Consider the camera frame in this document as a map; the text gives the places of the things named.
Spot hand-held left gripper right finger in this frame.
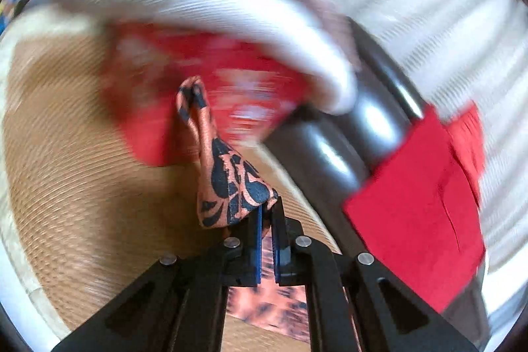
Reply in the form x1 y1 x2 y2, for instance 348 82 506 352
270 197 481 352

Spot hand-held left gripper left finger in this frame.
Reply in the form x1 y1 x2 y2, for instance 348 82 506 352
50 207 265 352

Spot orange floral garment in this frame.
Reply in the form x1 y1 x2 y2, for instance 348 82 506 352
177 76 310 342

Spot red fleece blanket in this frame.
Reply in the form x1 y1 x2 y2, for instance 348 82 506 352
344 105 487 313

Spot woven rattan mat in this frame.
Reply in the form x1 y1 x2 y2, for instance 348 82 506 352
0 12 343 352

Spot plain red cushion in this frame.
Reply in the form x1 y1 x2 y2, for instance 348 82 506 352
447 102 488 208

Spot white textured curtain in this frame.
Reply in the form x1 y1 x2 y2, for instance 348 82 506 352
322 0 528 274

